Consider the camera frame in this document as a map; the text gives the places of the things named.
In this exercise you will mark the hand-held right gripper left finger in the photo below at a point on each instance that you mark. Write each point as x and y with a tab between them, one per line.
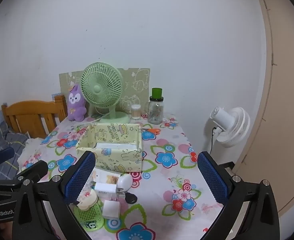
80	177

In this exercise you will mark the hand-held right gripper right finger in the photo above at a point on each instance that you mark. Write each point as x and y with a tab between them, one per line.
212	180

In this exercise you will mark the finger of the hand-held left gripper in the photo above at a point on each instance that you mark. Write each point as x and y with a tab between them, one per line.
37	168
2	155

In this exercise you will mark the cream bear-shaped compact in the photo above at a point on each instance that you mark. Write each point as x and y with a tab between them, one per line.
88	198

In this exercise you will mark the white printed card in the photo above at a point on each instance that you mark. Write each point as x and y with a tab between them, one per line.
107	176

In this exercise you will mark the white charger adapter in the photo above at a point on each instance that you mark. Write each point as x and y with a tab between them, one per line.
104	188

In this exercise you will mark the green perforated speaker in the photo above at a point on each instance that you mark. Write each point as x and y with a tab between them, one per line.
89	215

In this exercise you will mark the yellow cartoon printed box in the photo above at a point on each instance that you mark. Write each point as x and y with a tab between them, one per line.
117	158

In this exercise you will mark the white square box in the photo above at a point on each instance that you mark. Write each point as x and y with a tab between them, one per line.
110	208

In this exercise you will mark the white oval device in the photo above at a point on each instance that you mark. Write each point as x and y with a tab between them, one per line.
124	181

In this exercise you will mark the grey plaid blanket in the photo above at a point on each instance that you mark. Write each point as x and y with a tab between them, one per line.
14	140

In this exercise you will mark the clear plastic case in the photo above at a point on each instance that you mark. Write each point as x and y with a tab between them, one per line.
112	146

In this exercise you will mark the wooden chair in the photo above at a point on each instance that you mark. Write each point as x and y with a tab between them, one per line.
29	110

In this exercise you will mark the white standing fan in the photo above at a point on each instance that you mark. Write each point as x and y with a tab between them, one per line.
233	127

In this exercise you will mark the purple plush toy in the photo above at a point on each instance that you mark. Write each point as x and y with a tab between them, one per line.
76	105

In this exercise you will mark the light blue card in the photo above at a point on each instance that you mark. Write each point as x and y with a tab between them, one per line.
55	96

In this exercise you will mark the cotton swab container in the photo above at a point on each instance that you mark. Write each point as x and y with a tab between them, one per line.
136	112

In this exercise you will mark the glass jar with green lid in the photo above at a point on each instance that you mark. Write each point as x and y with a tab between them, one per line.
155	112

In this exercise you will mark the green desk fan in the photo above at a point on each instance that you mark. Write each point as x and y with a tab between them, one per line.
97	88

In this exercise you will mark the beige door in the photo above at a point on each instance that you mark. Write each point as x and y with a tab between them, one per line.
287	105

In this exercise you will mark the beige patterned board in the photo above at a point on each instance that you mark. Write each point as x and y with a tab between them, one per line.
137	85

